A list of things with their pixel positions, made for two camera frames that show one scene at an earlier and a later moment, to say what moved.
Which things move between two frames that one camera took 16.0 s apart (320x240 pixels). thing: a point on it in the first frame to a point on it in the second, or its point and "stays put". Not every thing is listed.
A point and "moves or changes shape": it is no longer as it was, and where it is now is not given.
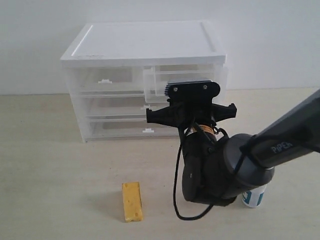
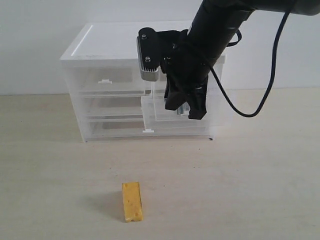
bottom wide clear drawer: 121,127 stays put
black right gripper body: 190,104 to 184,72
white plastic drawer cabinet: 117,71 stays put
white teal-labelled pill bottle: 253,198 moves or changes shape
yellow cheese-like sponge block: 132,201 stays put
